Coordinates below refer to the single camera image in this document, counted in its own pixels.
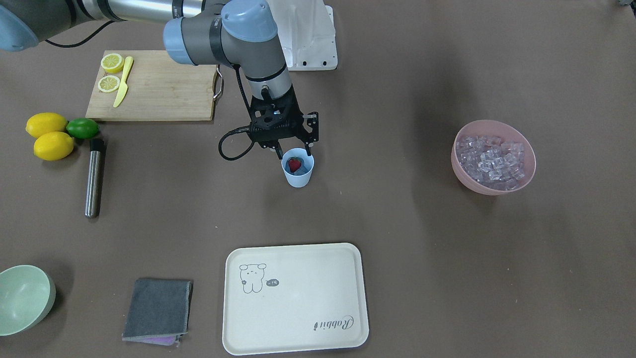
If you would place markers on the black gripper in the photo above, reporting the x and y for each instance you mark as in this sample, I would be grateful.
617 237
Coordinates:
310 128

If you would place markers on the red strawberry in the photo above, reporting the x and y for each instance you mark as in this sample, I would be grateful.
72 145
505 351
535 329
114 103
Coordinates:
294 164

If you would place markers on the steel muddler with black tip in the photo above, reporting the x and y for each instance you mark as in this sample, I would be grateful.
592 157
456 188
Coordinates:
94 180

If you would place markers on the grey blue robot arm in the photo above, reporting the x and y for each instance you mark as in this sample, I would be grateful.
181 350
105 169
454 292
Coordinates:
239 34

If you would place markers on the light blue plastic cup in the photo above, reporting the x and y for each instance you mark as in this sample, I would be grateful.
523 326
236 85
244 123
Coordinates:
303 176

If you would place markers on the pile of clear ice cubes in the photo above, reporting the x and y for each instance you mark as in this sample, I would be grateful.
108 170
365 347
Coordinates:
492 161

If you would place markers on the bamboo cutting board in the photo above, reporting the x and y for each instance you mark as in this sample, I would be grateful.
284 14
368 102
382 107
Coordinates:
160 90

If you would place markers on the cream rabbit tray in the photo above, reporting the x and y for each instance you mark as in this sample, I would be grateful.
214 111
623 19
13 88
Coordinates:
294 298

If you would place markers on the yellow plastic knife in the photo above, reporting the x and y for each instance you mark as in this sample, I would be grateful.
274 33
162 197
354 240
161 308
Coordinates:
123 87

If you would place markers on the lower lemon half slice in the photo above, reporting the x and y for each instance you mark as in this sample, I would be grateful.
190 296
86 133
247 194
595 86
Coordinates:
108 83

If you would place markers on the lemon half slice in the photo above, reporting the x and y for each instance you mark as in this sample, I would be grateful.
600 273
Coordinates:
112 63
108 83

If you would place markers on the pink bowl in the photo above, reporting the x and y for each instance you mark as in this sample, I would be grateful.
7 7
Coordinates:
495 128

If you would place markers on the upper lemon half slice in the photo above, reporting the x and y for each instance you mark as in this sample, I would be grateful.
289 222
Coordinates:
112 63

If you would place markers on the grey folded cloth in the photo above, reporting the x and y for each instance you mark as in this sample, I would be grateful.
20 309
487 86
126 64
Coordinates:
158 312

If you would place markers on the green lime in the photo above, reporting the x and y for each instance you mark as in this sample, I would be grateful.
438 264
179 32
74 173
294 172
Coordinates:
82 128

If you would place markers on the lower whole yellow lemon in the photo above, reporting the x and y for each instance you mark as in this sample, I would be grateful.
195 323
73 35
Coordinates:
53 146

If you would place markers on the whole yellow lemon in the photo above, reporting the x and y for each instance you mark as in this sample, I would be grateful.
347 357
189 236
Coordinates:
45 122
53 146

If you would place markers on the upper whole yellow lemon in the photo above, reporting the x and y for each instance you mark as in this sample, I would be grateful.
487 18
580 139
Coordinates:
45 122

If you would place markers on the light green bowl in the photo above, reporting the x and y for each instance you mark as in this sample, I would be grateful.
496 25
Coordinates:
27 295

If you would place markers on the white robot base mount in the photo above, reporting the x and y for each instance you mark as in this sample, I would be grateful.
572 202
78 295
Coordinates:
307 34

